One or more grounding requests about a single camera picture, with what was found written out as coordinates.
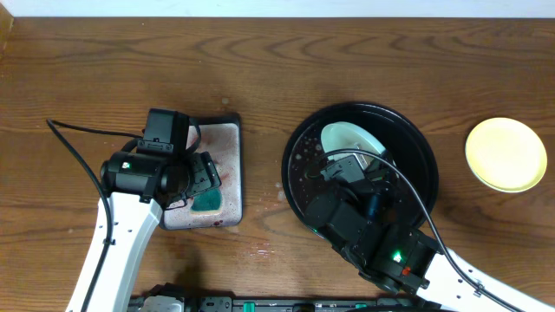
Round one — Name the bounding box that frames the green and yellow sponge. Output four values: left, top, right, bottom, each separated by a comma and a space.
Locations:
191, 189, 222, 213

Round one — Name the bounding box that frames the mint green plate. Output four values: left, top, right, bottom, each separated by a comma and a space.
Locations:
320, 121, 386, 155

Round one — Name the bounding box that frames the yellow plate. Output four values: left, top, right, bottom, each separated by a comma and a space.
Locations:
464, 117, 548, 193

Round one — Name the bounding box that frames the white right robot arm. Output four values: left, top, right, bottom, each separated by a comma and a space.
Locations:
304, 181, 552, 311

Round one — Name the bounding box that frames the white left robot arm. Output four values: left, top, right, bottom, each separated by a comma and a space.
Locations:
67, 150, 221, 311

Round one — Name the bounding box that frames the black rectangular soapy water tray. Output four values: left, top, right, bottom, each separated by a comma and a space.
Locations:
160, 117, 243, 231

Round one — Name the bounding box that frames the round black serving tray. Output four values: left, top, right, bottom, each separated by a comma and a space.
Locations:
282, 102, 439, 229

